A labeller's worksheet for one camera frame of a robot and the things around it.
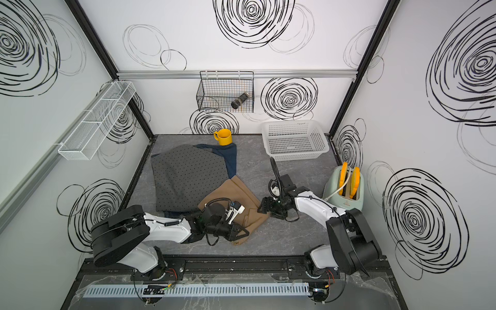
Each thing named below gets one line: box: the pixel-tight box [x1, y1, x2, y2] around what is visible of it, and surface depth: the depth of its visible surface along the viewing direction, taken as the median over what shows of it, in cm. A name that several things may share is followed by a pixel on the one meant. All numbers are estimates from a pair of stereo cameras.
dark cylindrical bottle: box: [230, 92, 250, 110], surface depth 93 cm
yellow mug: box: [213, 128, 233, 146], surface depth 113 cm
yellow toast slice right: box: [350, 166, 361, 199], surface depth 78 cm
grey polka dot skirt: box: [150, 144, 230, 212], surface depth 101 cm
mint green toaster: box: [322, 165, 365, 212], surface depth 79 cm
